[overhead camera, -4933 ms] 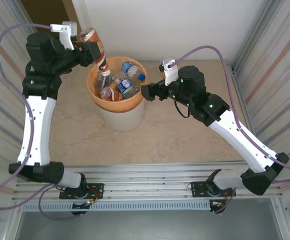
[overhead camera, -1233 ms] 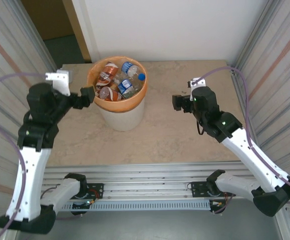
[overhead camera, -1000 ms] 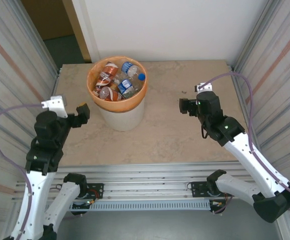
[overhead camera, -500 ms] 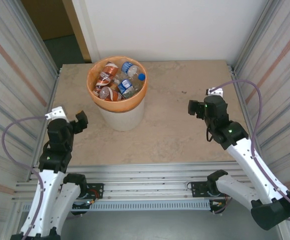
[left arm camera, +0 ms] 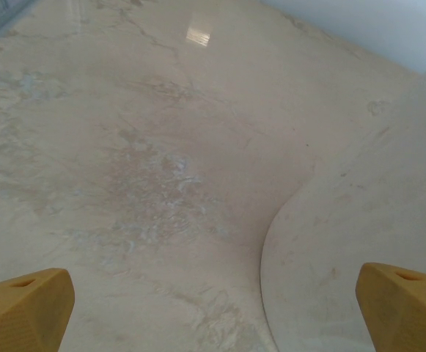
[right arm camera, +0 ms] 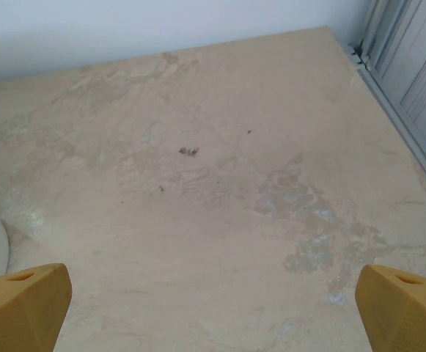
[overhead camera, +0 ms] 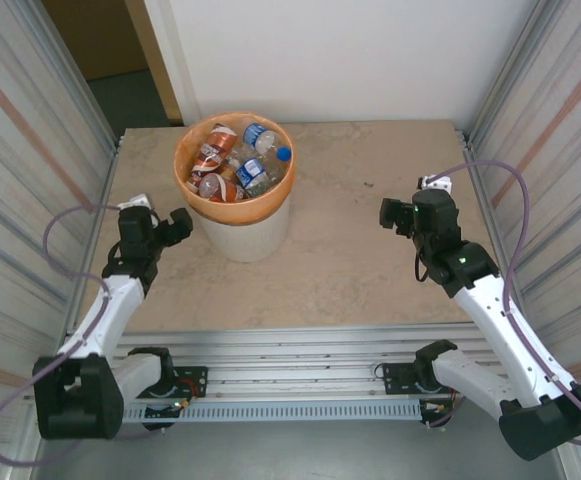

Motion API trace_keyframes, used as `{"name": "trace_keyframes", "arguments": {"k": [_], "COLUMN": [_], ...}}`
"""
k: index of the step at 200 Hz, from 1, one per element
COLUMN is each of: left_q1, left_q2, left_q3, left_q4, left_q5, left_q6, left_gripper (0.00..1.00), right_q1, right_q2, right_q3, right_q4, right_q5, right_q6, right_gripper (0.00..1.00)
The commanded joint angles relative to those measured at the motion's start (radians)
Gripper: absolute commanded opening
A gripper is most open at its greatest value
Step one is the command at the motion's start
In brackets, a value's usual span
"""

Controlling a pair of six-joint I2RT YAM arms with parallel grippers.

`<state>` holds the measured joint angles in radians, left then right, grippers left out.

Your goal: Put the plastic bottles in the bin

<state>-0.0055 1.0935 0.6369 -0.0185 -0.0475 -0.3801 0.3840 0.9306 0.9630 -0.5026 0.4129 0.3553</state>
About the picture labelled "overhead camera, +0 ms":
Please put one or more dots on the brown coffee drink bottle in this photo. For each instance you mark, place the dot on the brown coffee drink bottle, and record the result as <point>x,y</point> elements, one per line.
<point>220,189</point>
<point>215,145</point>

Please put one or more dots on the blue label water bottle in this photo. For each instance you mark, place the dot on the blue label water bottle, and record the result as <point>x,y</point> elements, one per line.
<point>265,140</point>
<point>252,172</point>

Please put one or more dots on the clear bottle white cap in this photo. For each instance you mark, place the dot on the clear bottle white cap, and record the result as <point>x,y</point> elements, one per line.
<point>272,177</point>

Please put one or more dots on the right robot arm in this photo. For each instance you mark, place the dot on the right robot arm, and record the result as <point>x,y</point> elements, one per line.
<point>500,325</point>

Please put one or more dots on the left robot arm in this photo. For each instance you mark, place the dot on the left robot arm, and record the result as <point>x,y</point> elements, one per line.
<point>105,315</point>

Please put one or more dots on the orange plastic bin liner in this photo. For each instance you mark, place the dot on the orange plastic bin liner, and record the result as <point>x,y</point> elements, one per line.
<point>181,160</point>

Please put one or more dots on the white waste bin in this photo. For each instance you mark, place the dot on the white waste bin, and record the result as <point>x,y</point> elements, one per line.
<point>250,240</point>

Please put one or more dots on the brown wooden door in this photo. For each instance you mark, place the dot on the brown wooden door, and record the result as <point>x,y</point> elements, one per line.
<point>157,65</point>

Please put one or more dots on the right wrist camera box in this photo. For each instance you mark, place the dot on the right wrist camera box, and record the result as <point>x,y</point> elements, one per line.
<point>440,186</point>

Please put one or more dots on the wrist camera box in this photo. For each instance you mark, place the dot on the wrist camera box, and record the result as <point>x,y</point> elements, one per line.
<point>137,201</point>
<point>440,186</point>

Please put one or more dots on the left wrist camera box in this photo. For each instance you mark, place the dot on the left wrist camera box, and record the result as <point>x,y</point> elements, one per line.
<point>137,201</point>

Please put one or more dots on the aluminium frame upright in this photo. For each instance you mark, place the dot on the aluminium frame upright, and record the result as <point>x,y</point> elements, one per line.
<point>507,75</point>
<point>82,90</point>

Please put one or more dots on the aluminium rail frame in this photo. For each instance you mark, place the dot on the aluminium rail frame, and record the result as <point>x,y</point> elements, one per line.
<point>290,360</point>

